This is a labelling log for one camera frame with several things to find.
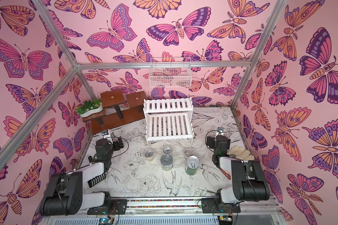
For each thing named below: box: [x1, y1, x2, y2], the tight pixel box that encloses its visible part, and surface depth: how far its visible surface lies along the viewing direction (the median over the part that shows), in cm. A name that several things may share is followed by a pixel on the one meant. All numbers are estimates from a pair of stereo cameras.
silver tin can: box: [160, 154, 174, 172], surface depth 84 cm
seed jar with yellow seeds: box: [144, 148, 155, 162], surface depth 89 cm
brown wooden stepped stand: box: [82, 89, 148, 135], surface depth 109 cm
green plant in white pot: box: [76, 98, 104, 118], surface depth 94 cm
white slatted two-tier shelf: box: [143, 96, 195, 149], surface depth 92 cm
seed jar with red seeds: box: [184, 148, 194, 158], surface depth 89 cm
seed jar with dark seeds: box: [162, 146, 173, 155], surface depth 91 cm
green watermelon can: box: [184, 155, 200, 176], surface depth 79 cm
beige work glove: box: [226, 145, 255, 161], surface depth 94 cm
